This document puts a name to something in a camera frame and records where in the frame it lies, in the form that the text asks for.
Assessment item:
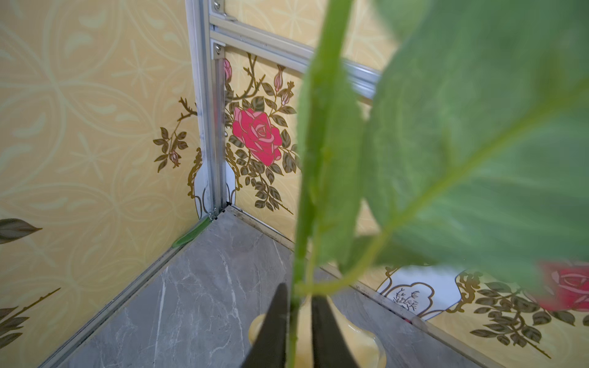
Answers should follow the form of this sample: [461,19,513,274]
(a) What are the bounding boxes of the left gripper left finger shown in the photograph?
[242,283,289,368]

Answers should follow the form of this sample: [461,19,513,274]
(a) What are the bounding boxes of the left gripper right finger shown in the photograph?
[311,296,358,368]

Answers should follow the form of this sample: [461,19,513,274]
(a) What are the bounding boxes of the cream white rose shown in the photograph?
[284,0,589,368]

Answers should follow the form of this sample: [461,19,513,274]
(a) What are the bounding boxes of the cream wavy glass vase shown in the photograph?
[248,297,387,367]

